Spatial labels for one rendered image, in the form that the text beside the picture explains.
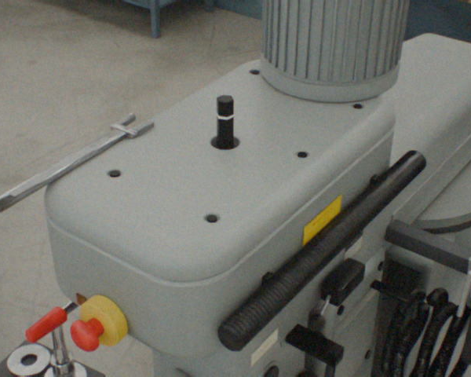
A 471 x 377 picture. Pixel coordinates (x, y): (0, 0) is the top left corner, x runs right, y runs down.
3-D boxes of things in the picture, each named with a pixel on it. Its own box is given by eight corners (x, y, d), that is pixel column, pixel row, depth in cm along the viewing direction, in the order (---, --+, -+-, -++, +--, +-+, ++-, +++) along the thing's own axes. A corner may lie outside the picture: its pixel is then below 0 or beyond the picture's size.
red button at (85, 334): (92, 361, 86) (89, 336, 84) (67, 345, 88) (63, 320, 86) (113, 344, 88) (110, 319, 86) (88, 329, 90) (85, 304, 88)
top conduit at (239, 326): (241, 358, 82) (242, 334, 80) (210, 341, 84) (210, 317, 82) (425, 173, 112) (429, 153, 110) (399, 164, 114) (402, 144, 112)
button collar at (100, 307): (118, 356, 88) (114, 317, 85) (81, 333, 91) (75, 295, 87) (130, 345, 89) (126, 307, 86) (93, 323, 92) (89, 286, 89)
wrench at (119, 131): (6, 217, 83) (5, 210, 82) (-18, 204, 85) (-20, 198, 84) (154, 126, 99) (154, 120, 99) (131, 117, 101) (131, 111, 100)
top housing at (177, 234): (198, 386, 84) (195, 275, 75) (36, 289, 97) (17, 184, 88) (395, 192, 115) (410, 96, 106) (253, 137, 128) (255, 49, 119)
